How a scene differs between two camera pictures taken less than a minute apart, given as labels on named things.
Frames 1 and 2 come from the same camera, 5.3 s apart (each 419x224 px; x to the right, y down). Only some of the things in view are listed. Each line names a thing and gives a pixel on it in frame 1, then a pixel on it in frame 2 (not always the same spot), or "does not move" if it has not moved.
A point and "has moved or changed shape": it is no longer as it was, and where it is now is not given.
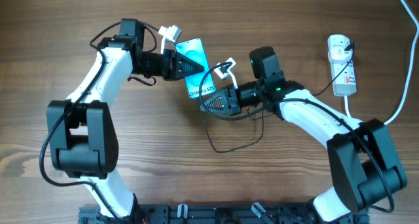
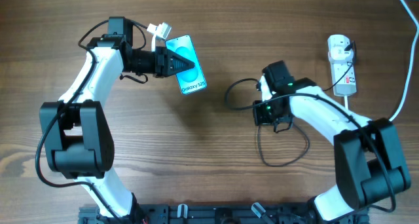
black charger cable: [257, 111] → [349, 47]
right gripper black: [232, 103] → [261, 118]
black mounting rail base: [218, 214] does not move
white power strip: [340, 56] does not move
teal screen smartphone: [194, 49] has moved or changed shape
